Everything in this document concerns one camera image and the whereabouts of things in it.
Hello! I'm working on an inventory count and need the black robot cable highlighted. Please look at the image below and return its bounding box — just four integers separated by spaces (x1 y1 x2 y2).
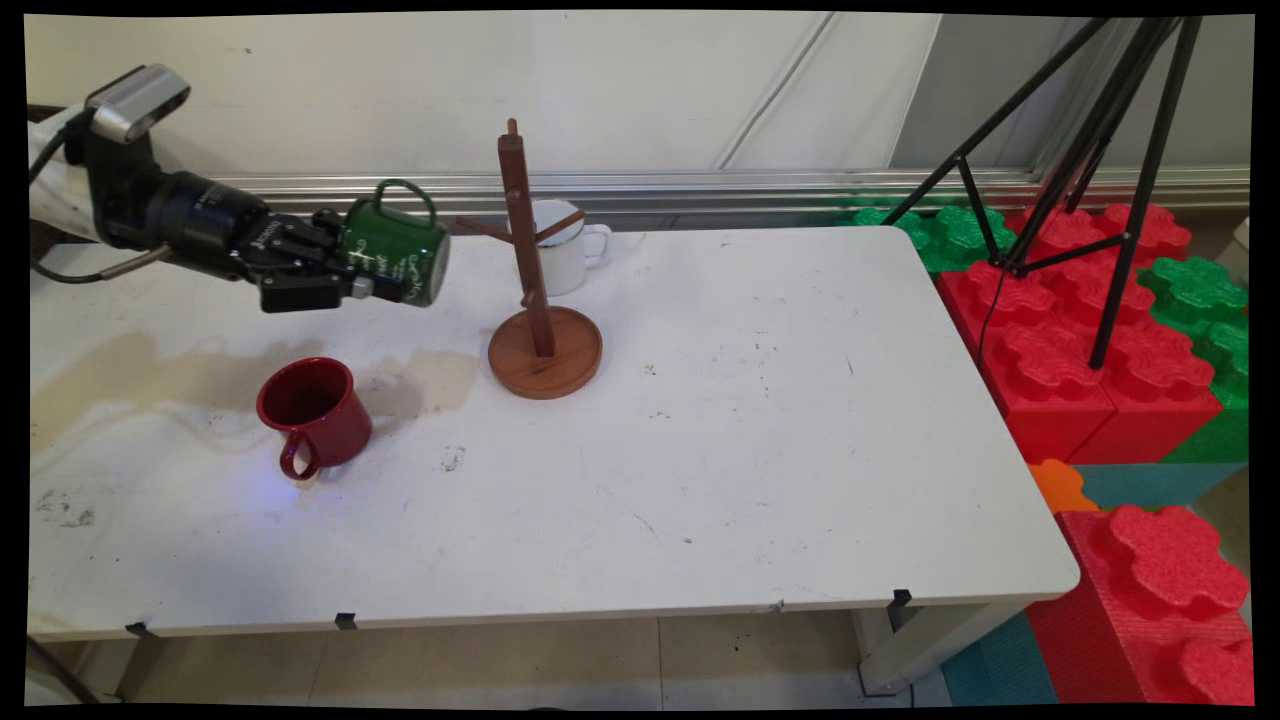
28 245 169 287

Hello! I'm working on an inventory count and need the orange foam block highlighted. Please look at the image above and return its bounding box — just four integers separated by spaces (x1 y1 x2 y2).
1028 459 1099 515

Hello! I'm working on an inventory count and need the black tripod stand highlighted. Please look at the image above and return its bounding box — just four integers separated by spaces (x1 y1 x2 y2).
880 15 1205 371

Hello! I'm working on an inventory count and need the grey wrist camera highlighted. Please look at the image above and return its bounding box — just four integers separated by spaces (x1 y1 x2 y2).
86 64 193 145

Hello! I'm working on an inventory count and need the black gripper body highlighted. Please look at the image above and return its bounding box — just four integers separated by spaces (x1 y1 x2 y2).
140 170 319 289

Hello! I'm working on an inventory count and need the aluminium wall rail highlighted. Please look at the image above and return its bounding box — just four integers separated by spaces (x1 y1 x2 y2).
198 168 1251 217

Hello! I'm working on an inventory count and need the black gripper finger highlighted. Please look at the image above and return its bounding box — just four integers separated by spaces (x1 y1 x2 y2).
258 266 409 315
296 207 351 257

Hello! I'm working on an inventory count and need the white table leg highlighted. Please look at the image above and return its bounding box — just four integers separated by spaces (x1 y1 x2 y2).
856 600 1025 698

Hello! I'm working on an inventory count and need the red enamel mug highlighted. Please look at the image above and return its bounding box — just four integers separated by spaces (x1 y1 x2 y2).
256 357 374 482

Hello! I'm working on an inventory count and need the teal foam mat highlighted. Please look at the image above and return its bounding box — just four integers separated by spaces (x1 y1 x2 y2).
940 610 1059 707

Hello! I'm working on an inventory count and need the green foam block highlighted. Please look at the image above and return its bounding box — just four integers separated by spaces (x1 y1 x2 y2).
836 204 1019 273
1136 256 1251 465

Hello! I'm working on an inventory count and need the brown wooden mug tree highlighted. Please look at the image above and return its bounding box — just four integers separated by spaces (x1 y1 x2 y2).
444 118 605 401

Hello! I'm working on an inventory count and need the white wall cable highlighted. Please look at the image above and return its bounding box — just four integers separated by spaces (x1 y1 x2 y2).
714 12 837 171

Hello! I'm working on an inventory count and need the green enamel mug white print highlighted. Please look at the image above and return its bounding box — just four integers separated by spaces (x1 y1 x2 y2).
338 179 453 309

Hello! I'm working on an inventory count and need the large red foam block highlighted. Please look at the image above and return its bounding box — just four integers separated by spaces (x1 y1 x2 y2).
936 203 1223 467

